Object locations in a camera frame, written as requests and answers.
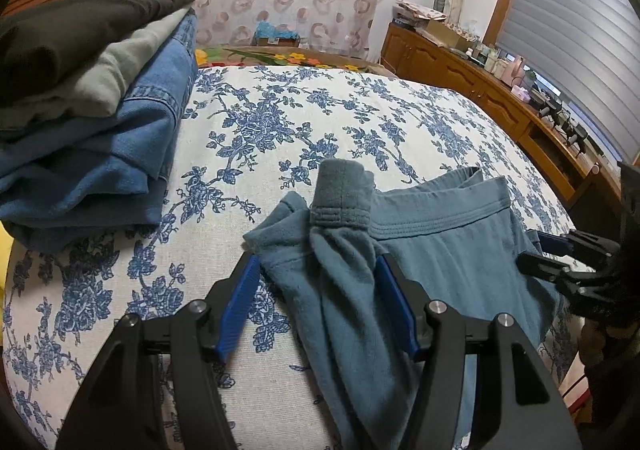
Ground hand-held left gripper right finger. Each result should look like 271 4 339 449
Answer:
375 254 583 450

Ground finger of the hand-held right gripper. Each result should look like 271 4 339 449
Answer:
537 230 620 257
517 253 602 291

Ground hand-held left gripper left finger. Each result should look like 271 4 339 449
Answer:
55 255 263 450

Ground teal blue sweatshirt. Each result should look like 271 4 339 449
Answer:
242 159 563 450

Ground person's right hand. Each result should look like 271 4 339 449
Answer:
579 320 621 367

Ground pale pink mattress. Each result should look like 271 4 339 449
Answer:
542 325 591 411

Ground pink bottle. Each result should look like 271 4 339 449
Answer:
507 56 528 85

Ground blue floral bed sheet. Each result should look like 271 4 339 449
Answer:
0 64 576 450

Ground wooden cabinet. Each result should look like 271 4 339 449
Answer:
380 22 621 211

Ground folded blue soft garment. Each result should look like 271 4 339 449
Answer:
0 102 176 253

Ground grey window blind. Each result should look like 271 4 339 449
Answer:
495 0 640 161

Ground open cardboard box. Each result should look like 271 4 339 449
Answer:
425 18 473 48

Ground cardboard box with blue cloth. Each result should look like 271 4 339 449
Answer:
254 21 301 48

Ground pile of papers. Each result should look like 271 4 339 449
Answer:
392 1 448 23

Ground folded dark garment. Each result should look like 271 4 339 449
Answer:
0 0 210 131

